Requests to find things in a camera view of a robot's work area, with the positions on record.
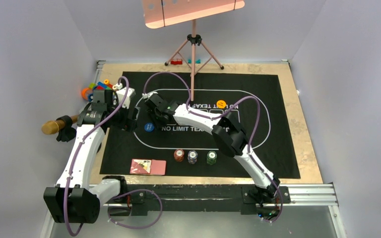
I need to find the yellow big blind button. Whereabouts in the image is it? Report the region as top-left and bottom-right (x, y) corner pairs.
(216, 100), (227, 109)

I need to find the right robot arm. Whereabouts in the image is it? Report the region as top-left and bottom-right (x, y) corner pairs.
(142, 92), (282, 202)

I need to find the playing card deck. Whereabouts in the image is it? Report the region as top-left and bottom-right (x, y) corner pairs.
(129, 159), (167, 176)

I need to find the purple cable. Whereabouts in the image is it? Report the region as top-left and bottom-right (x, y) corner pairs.
(63, 76), (163, 237)
(143, 71), (284, 224)

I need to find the aluminium rail frame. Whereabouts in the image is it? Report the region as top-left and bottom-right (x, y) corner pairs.
(39, 59), (347, 238)

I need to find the black poker table mat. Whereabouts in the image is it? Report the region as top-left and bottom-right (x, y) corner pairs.
(100, 72), (301, 179)

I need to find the blue poker chip stack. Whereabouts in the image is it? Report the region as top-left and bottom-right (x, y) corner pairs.
(188, 150), (198, 164)

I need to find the pink music stand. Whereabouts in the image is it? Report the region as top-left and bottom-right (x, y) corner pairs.
(141, 0), (246, 102)

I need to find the gold microphone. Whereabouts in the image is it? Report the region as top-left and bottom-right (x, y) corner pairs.
(41, 115), (78, 135)

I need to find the blue small blind button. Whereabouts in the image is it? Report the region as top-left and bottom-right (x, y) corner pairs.
(144, 122), (155, 132)

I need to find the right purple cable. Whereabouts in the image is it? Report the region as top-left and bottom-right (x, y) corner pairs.
(143, 71), (284, 224)

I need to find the orange tape roll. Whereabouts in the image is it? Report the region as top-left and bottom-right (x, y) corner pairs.
(81, 88), (93, 102)

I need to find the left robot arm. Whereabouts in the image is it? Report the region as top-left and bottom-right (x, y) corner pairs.
(44, 87), (136, 224)

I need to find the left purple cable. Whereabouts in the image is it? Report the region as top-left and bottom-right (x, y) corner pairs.
(63, 76), (163, 237)

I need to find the red toy block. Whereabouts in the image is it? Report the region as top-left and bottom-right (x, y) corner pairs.
(170, 58), (183, 65)

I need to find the red poker chip stack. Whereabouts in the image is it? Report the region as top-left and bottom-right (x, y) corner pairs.
(174, 149), (185, 162)

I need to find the green poker chip stack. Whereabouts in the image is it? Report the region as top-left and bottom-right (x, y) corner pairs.
(206, 151), (217, 165)

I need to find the colourful toy block stack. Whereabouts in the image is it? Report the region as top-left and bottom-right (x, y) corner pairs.
(88, 79), (113, 94)

